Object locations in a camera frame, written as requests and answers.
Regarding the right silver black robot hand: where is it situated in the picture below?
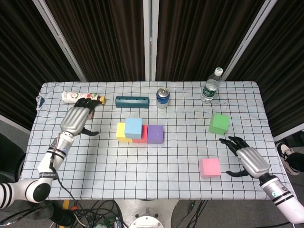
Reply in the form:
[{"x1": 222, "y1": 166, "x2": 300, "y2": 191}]
[{"x1": 218, "y1": 136, "x2": 271, "y2": 179}]

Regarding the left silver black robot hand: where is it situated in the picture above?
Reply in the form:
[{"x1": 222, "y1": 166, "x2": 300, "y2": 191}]
[{"x1": 59, "y1": 97, "x2": 102, "y2": 137}]

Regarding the pink foam cube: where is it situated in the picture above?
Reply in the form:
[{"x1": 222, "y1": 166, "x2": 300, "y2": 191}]
[{"x1": 199, "y1": 157, "x2": 222, "y2": 178}]

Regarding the yellow foam cube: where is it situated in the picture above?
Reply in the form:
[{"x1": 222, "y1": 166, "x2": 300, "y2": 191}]
[{"x1": 115, "y1": 122, "x2": 133, "y2": 143}]

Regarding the green foam cube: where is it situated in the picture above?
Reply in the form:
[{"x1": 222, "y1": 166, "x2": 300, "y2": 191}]
[{"x1": 208, "y1": 113, "x2": 230, "y2": 135}]

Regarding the light blue foam cube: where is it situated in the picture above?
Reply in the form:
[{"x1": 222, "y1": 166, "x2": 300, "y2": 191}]
[{"x1": 124, "y1": 117, "x2": 143, "y2": 139}]

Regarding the red foam cube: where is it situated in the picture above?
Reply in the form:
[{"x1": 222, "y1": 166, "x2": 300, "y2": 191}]
[{"x1": 132, "y1": 124, "x2": 149, "y2": 144}]

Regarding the purple foam cube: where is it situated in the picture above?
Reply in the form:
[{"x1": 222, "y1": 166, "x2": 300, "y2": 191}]
[{"x1": 147, "y1": 124, "x2": 164, "y2": 144}]

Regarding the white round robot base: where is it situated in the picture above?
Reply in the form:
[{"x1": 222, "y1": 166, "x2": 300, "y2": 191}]
[{"x1": 114, "y1": 199, "x2": 181, "y2": 228}]

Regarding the white yellow-capped drink bottle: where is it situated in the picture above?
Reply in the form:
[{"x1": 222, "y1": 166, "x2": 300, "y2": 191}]
[{"x1": 61, "y1": 91, "x2": 106, "y2": 105}]

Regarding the black white sneaker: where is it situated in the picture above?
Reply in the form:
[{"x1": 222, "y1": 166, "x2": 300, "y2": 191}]
[{"x1": 275, "y1": 142, "x2": 301, "y2": 176}]

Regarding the dark teal fabric patch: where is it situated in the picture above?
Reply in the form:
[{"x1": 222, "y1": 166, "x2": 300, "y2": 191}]
[{"x1": 35, "y1": 95, "x2": 46, "y2": 110}]

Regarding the person's black trouser leg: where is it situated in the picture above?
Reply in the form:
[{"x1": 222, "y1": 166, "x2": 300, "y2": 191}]
[{"x1": 286, "y1": 152, "x2": 304, "y2": 175}]

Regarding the dark teal block with holes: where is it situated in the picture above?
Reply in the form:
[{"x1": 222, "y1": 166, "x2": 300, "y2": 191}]
[{"x1": 115, "y1": 95, "x2": 150, "y2": 110}]

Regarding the black chair seat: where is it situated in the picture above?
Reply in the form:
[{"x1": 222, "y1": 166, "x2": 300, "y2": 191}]
[{"x1": 0, "y1": 133, "x2": 27, "y2": 184}]

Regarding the dark brown pleated curtain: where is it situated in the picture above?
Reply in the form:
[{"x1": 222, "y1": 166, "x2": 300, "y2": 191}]
[
  {"x1": 0, "y1": 0, "x2": 80, "y2": 131},
  {"x1": 227, "y1": 0, "x2": 304, "y2": 137},
  {"x1": 155, "y1": 0, "x2": 265, "y2": 82},
  {"x1": 45, "y1": 0, "x2": 146, "y2": 82}
]

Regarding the clear green-label water bottle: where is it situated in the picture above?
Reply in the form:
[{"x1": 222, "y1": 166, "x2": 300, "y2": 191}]
[{"x1": 200, "y1": 67, "x2": 224, "y2": 104}]

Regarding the white black-grid tablecloth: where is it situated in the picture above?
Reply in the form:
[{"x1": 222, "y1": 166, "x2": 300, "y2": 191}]
[{"x1": 19, "y1": 80, "x2": 295, "y2": 201}]

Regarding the blue silver soda can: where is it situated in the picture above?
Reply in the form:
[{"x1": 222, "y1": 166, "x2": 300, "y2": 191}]
[{"x1": 156, "y1": 87, "x2": 171, "y2": 109}]

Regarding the grey metal partition rail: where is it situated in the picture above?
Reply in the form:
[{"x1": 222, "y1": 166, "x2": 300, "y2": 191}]
[
  {"x1": 273, "y1": 129, "x2": 304, "y2": 142},
  {"x1": 0, "y1": 114, "x2": 31, "y2": 134}
]

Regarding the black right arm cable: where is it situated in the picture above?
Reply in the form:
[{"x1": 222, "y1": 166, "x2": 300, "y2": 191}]
[{"x1": 260, "y1": 221, "x2": 294, "y2": 228}]

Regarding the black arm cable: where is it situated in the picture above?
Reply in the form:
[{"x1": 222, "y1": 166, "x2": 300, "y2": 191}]
[
  {"x1": 48, "y1": 152, "x2": 80, "y2": 204},
  {"x1": 260, "y1": 221, "x2": 294, "y2": 228}
]

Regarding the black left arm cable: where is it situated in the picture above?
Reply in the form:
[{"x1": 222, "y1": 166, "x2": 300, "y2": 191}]
[{"x1": 48, "y1": 152, "x2": 80, "y2": 204}]

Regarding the black cable with green light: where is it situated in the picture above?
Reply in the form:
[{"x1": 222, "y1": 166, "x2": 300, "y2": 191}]
[{"x1": 182, "y1": 200, "x2": 209, "y2": 228}]

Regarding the grey metal partition post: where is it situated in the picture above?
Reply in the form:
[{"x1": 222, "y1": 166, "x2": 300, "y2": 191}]
[
  {"x1": 222, "y1": 0, "x2": 278, "y2": 79},
  {"x1": 32, "y1": 0, "x2": 87, "y2": 82},
  {"x1": 142, "y1": 0, "x2": 159, "y2": 81}
]

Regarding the black floor cable bundle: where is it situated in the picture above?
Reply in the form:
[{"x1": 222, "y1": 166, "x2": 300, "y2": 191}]
[{"x1": 68, "y1": 199, "x2": 126, "y2": 228}]

